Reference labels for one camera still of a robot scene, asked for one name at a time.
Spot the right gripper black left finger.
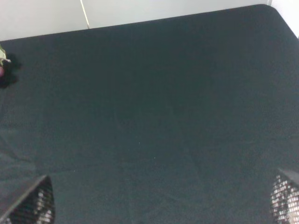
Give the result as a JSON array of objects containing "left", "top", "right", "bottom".
[{"left": 0, "top": 175, "right": 56, "bottom": 224}]

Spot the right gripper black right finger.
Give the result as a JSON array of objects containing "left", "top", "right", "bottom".
[{"left": 270, "top": 168, "right": 299, "bottom": 224}]

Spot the artificial fruit bunch with leaf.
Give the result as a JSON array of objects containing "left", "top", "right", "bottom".
[{"left": 0, "top": 46, "right": 11, "bottom": 77}]

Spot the thin white wall cable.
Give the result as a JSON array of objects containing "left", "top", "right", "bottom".
[{"left": 79, "top": 0, "right": 91, "bottom": 29}]

